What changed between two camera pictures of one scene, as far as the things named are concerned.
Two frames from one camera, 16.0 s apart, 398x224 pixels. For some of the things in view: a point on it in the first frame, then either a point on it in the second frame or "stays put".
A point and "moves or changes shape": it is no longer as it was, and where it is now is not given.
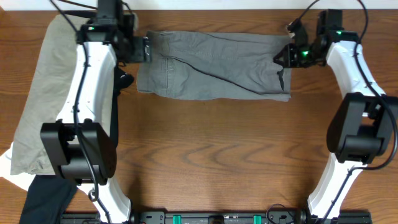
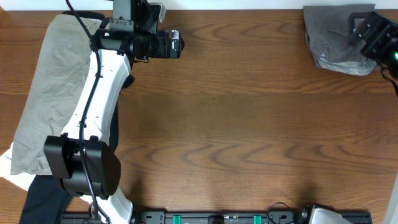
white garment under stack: (22, 180) stays put
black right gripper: (288, 60) to (388, 32)
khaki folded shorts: (51, 91) stays put
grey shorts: (215, 66) moves or changes shape
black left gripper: (141, 49) to (173, 50)
